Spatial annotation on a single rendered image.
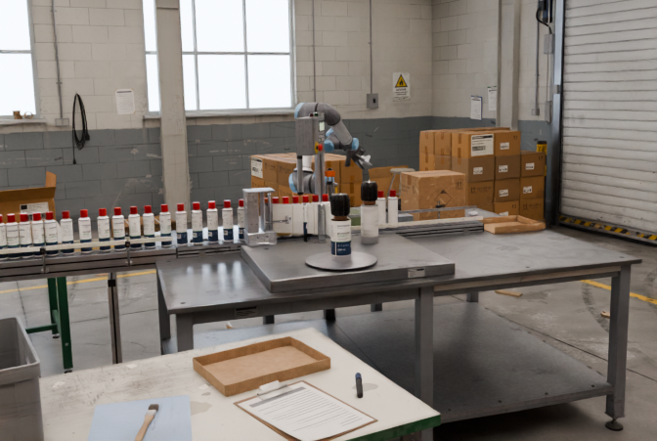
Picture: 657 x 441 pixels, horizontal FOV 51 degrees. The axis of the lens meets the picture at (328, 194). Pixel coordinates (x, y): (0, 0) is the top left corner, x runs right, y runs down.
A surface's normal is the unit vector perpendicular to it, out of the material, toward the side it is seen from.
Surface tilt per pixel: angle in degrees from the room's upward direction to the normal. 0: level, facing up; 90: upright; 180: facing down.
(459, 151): 91
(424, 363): 90
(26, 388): 90
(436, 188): 90
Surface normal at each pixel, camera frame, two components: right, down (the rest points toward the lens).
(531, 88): -0.89, 0.08
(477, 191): 0.48, 0.12
